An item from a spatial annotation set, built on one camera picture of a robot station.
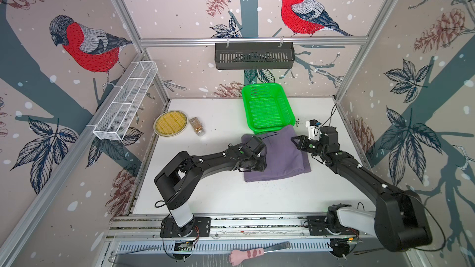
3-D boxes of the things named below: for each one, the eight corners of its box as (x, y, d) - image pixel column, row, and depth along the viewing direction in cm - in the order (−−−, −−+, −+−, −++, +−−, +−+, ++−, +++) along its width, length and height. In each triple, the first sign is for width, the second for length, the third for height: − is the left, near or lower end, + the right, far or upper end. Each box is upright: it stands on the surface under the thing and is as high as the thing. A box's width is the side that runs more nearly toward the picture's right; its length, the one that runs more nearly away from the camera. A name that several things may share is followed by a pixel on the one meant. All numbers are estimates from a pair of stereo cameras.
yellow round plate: (150, 136, 105) (148, 134, 103) (160, 112, 117) (158, 109, 115) (183, 136, 104) (182, 134, 103) (190, 112, 117) (189, 109, 115)
